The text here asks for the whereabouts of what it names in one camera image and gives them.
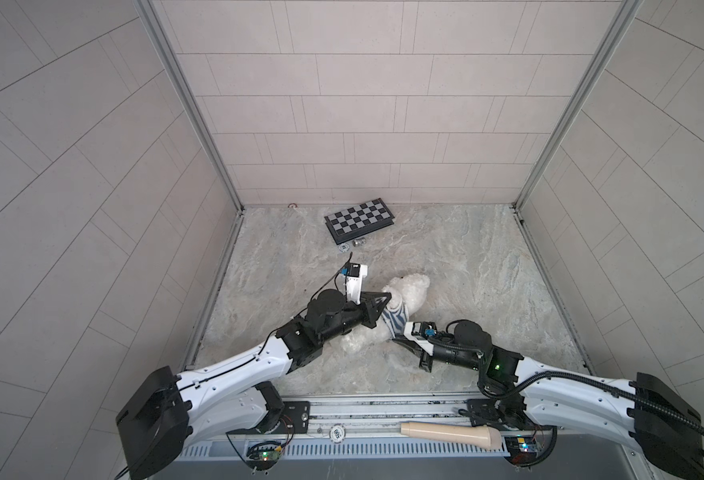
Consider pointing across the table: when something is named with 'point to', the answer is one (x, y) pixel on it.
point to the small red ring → (292, 204)
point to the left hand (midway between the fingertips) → (397, 297)
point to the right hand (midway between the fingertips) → (395, 345)
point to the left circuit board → (264, 455)
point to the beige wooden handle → (486, 436)
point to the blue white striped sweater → (396, 320)
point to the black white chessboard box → (358, 220)
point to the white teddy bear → (408, 291)
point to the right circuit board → (522, 449)
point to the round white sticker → (337, 433)
